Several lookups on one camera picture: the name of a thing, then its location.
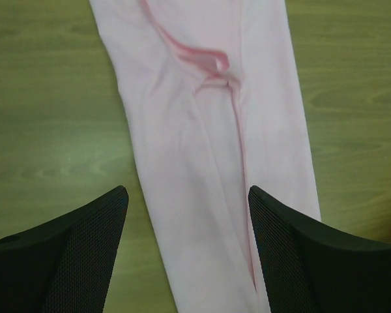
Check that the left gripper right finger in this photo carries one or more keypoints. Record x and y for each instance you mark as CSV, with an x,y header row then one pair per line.
x,y
311,267

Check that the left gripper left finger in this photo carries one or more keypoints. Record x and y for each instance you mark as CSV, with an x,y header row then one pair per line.
x,y
65,264

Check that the pink t shirt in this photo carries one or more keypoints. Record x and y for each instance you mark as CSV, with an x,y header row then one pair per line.
x,y
213,103

